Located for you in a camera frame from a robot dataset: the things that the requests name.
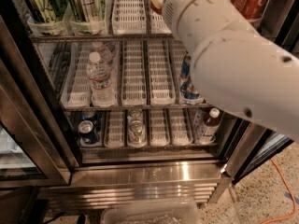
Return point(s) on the white tray top shelf empty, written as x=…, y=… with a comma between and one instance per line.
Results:
x=129, y=17

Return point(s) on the rear clear water bottle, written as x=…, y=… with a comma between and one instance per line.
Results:
x=104, y=52

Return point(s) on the blue pepsi can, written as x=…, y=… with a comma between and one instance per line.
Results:
x=93, y=117
x=88, y=133

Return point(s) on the silver soda can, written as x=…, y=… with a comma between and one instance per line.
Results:
x=135, y=114
x=136, y=134

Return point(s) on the blue red bull can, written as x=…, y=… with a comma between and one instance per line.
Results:
x=191, y=94
x=185, y=73

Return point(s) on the clear plastic bin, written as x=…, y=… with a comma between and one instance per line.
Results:
x=163, y=211

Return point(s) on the white tray middle shelf centre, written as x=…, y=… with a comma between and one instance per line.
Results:
x=133, y=88

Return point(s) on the green tall can left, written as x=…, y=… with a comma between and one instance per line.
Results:
x=47, y=15

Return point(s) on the brown tea bottle white cap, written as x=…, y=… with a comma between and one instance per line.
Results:
x=206, y=124

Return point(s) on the rear blue red bull can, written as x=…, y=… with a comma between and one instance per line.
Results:
x=185, y=73

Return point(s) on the rear blue pepsi can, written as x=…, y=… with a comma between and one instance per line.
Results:
x=93, y=117

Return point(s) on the front silver soda can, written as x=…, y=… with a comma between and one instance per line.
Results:
x=136, y=134

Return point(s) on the green tall can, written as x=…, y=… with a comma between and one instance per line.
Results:
x=88, y=14
x=47, y=15

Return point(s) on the rear silver soda can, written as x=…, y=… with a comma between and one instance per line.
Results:
x=135, y=114

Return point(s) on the clear water bottle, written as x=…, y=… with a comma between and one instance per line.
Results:
x=104, y=52
x=100, y=78

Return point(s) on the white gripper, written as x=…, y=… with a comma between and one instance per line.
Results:
x=179, y=4

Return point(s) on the stainless steel fridge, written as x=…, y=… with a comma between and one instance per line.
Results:
x=44, y=89

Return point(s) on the open glass fridge door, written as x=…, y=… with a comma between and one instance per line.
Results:
x=256, y=146

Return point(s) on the front blue red bull can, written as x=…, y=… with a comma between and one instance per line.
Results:
x=191, y=94

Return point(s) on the front clear water bottle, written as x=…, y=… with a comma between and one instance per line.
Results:
x=100, y=78

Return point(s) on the front blue pepsi can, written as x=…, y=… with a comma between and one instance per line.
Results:
x=88, y=133

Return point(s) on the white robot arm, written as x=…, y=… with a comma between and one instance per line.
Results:
x=233, y=67

